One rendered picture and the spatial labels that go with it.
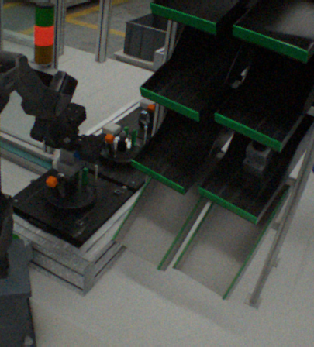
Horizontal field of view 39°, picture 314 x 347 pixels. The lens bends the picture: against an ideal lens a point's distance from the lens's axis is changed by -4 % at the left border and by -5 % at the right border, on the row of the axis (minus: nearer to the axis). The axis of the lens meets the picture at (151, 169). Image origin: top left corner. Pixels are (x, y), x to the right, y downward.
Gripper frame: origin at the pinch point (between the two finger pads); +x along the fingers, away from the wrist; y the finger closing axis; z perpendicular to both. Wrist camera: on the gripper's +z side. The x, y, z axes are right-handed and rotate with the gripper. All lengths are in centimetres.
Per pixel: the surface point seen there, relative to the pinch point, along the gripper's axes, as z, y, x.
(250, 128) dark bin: 7.3, -42.0, -26.1
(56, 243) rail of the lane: -22.4, -6.9, 2.6
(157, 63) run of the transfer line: 79, 33, 88
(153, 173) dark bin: -2.3, -25.8, -13.1
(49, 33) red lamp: 22.1, 16.4, -11.5
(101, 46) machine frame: 74, 59, 79
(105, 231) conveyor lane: -14.1, -13.8, 9.0
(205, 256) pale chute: -10.9, -39.5, 2.8
